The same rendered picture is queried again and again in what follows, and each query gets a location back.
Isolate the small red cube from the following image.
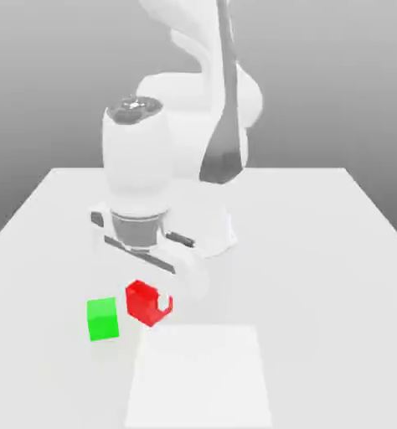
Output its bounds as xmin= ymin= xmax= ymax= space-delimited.
xmin=125 ymin=279 xmax=174 ymax=328

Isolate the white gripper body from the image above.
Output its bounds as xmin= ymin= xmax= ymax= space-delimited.
xmin=99 ymin=233 xmax=211 ymax=305

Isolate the small green cube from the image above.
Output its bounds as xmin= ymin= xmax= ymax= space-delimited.
xmin=86 ymin=297 xmax=121 ymax=343

